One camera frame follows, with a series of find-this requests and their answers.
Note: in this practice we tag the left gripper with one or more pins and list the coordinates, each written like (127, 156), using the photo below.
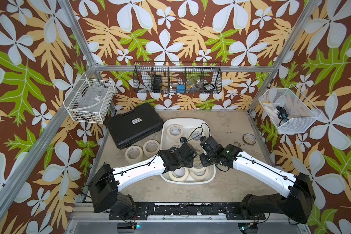
(190, 162)

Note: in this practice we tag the black box in basket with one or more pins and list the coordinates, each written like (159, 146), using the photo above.
(157, 84)

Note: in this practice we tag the black plastic tool case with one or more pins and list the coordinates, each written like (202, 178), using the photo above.
(133, 126)

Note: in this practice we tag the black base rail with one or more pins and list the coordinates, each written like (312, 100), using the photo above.
(142, 211)

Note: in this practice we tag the masking tape roll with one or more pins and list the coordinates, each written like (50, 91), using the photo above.
(179, 175)
(175, 132)
(197, 166)
(150, 148)
(175, 145)
(134, 154)
(194, 136)
(199, 176)

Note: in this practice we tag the blue box in basket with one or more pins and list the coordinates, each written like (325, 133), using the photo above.
(180, 89)

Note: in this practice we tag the black square item in basket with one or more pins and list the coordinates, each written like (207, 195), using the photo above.
(208, 88)

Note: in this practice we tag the clear round container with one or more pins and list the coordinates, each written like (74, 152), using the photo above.
(193, 85)

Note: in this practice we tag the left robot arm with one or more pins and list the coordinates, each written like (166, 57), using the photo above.
(106, 185)

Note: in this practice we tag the white plastic storage tray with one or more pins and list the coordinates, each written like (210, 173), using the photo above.
(187, 124)

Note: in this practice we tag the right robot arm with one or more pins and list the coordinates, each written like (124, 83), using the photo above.
(294, 196)

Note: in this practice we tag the white wire basket left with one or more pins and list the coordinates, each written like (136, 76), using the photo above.
(89, 100)

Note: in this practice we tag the black wire basket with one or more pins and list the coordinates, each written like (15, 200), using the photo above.
(174, 74)

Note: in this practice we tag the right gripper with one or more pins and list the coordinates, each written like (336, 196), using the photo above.
(202, 160)

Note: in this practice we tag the white mesh basket right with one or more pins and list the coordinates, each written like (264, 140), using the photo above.
(289, 110)

